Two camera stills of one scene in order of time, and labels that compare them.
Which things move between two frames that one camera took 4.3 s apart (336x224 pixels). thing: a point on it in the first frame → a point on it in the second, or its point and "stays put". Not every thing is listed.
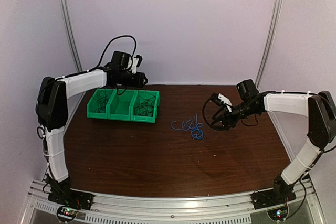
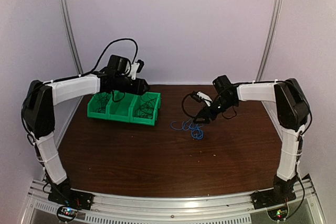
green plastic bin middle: (118, 107) stays put
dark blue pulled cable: (102, 100) stays put
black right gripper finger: (219, 126) → (202, 120)
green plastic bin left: (96, 107) stays put
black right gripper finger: (219, 116) → (203, 113)
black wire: (146, 108) stays put
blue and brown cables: (196, 131) stays put
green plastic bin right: (145, 106) stays put
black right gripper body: (232, 121) → (225, 105)
